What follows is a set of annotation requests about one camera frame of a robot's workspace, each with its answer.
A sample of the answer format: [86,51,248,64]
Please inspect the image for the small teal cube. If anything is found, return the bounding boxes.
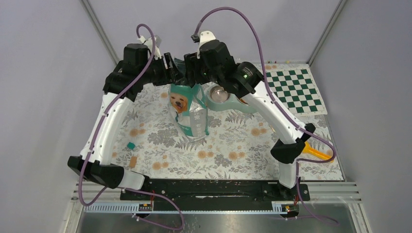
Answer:
[127,142,136,150]

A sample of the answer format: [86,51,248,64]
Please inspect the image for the floral table mat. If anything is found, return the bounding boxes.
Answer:
[112,64,331,180]

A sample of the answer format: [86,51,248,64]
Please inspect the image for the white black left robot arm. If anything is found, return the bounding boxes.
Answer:
[68,44,183,200]

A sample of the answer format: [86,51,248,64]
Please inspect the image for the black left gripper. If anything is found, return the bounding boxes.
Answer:
[139,52,183,86]

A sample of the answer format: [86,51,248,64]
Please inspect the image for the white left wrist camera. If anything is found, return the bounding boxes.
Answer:
[138,35,162,60]

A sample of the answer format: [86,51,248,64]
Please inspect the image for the small tan wooden block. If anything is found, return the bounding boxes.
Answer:
[129,156,137,168]

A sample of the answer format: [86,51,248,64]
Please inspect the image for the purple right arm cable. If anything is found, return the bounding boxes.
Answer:
[191,7,339,226]

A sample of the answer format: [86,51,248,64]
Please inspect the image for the yellow plastic scoop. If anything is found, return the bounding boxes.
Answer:
[302,142,332,161]

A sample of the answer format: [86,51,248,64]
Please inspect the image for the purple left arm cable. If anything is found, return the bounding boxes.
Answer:
[78,23,186,231]

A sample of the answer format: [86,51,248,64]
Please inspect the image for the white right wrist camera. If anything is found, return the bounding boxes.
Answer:
[191,31,216,48]

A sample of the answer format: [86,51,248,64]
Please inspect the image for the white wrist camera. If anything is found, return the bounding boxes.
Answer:
[138,35,162,60]
[191,31,216,48]

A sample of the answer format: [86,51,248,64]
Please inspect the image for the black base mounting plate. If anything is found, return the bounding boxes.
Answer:
[141,179,310,206]

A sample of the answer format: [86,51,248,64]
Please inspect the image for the white slotted cable duct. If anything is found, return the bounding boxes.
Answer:
[85,201,299,214]

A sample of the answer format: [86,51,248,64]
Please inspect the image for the green white checkerboard mat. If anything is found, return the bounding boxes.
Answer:
[266,67,327,116]

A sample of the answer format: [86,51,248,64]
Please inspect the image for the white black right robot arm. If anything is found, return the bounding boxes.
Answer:
[184,39,315,200]

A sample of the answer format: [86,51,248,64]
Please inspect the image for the teal pet food bag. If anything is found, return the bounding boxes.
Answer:
[169,84,209,142]

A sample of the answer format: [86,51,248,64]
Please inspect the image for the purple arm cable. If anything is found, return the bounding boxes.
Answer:
[78,23,186,231]
[191,7,339,226]

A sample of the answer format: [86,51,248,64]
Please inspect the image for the mint double pet bowl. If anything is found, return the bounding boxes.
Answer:
[206,85,257,114]

